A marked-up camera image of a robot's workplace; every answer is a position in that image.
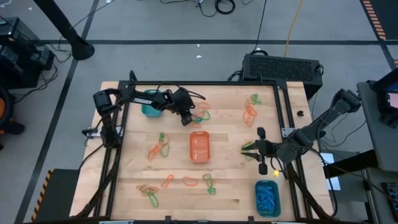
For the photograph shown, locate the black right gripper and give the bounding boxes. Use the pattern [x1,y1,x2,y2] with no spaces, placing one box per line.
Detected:
[241,127,282,175]

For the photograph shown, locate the blue rubber band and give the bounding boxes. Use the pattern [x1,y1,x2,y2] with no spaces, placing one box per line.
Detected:
[259,185,278,212]
[257,184,274,209]
[257,185,277,214]

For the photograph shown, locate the teal plastic basket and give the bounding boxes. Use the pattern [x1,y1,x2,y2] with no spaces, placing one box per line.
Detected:
[141,89,163,118]

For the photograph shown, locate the orange plastic basket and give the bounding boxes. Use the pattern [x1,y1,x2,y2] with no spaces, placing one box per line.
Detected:
[188,130,211,164]

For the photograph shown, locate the blue plastic basket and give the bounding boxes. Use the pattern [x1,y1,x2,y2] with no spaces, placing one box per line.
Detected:
[254,179,282,218]

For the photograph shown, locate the black computer tower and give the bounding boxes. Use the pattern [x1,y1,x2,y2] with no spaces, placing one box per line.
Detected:
[241,53,325,101]

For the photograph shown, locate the black pole stand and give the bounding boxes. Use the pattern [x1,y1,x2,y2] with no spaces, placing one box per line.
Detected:
[32,0,96,62]

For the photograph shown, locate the dark grey desk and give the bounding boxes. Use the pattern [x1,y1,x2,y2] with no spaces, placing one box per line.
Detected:
[362,166,398,224]

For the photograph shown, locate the black monitor pink screen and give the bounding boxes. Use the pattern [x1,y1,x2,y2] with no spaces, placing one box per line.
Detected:
[371,67,398,129]

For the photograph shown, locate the black keyboard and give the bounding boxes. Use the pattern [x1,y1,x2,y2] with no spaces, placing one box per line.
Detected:
[381,182,398,216]

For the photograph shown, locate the black mat hazard stripes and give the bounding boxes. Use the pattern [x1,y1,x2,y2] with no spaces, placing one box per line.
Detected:
[30,168,80,223]
[359,0,398,42]

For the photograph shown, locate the black equipment rack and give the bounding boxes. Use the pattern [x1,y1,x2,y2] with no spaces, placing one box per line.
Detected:
[0,17,56,90]

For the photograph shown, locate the orange black wheeled machine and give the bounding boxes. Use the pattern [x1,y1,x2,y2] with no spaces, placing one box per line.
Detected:
[0,85,26,152]

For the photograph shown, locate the black aluminium table frame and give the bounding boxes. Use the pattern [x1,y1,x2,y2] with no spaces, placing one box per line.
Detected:
[70,70,335,223]

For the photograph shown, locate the coiled black cable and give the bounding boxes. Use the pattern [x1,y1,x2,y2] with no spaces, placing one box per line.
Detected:
[214,0,236,16]

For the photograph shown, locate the black hanging cable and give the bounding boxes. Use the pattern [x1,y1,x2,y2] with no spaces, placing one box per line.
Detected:
[253,0,268,54]

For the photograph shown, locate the yellow cable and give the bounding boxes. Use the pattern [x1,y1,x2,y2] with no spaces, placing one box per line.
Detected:
[283,0,305,58]

